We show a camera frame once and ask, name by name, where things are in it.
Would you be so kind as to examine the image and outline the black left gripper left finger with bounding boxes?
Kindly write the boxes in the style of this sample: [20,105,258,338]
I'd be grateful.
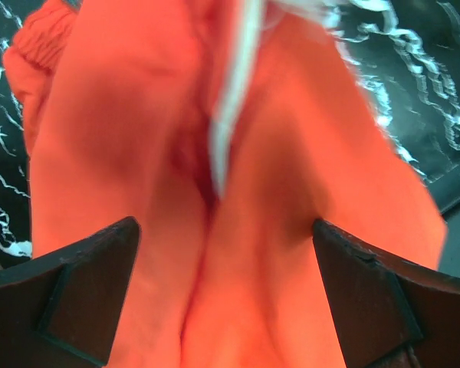
[0,217,140,368]

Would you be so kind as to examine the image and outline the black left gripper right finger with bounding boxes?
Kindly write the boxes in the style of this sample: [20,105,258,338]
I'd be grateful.
[313,220,460,368]

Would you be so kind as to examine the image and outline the orange shorts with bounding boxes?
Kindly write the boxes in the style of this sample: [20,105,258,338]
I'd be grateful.
[3,1,446,367]

